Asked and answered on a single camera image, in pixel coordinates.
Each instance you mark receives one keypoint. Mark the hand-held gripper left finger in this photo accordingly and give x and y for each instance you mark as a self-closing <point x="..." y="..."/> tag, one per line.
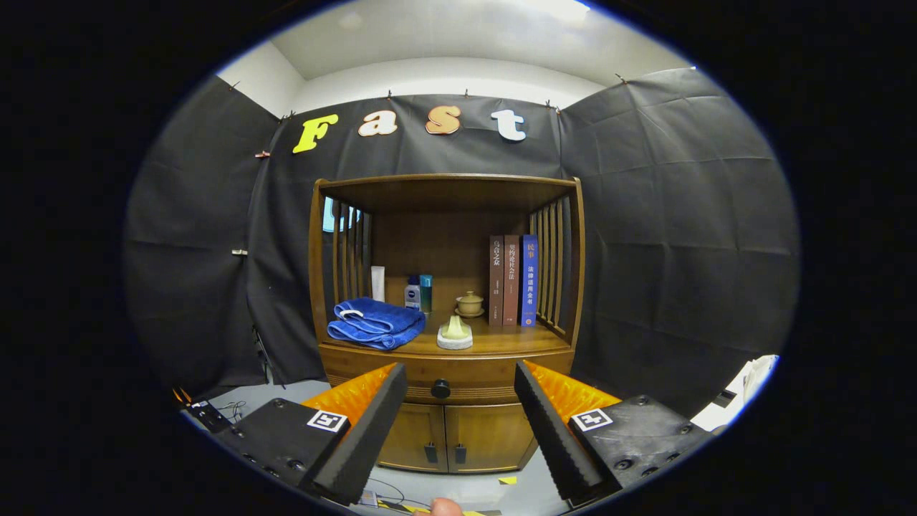
<point x="365" y="444"/>

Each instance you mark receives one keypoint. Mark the black backdrop cloth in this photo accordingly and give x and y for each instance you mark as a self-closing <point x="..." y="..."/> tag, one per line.
<point x="666" y="236"/>

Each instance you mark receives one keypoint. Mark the blue book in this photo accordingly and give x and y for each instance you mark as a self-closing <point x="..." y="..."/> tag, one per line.
<point x="529" y="279"/>

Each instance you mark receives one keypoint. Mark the wooden cabinet door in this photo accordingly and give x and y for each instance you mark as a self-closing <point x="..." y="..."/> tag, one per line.
<point x="415" y="433"/>
<point x="487" y="437"/>

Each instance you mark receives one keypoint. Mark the white bottle with blue cap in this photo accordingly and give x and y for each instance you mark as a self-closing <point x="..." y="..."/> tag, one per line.
<point x="412" y="295"/>

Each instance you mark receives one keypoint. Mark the black device on floor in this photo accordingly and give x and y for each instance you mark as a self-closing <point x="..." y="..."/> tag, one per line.
<point x="208" y="416"/>

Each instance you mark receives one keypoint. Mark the pale green item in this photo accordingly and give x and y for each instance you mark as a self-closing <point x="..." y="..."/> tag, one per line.
<point x="455" y="337"/>

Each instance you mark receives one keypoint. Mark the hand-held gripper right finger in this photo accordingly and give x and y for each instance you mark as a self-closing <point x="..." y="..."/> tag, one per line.
<point x="555" y="437"/>

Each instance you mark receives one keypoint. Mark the wooden countertop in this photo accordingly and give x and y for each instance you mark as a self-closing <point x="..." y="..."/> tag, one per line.
<point x="501" y="340"/>

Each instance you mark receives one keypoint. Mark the dark brown book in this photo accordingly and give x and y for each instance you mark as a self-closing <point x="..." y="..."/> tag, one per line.
<point x="496" y="279"/>

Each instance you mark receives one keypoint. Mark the beige lidded teacup with saucer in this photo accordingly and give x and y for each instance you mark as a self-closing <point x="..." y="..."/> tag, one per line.
<point x="470" y="304"/>

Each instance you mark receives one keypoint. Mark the white papers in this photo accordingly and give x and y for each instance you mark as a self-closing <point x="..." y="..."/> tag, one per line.
<point x="745" y="390"/>

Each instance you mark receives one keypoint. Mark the reddish brown book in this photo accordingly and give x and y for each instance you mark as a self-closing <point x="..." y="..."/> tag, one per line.
<point x="511" y="279"/>

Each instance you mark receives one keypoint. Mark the teal bottle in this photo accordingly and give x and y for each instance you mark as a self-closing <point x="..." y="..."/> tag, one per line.
<point x="426" y="294"/>

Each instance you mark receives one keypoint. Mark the white tube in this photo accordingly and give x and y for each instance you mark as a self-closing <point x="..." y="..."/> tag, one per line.
<point x="377" y="283"/>

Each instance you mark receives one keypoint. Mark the wooden drawer with black knob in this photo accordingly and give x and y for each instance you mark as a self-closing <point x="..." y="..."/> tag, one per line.
<point x="473" y="380"/>

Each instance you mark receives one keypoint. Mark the blue folded towel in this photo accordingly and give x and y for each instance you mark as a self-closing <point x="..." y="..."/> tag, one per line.
<point x="376" y="322"/>

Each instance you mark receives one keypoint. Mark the brown wooden cabinet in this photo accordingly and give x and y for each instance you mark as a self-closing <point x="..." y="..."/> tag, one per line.
<point x="437" y="244"/>

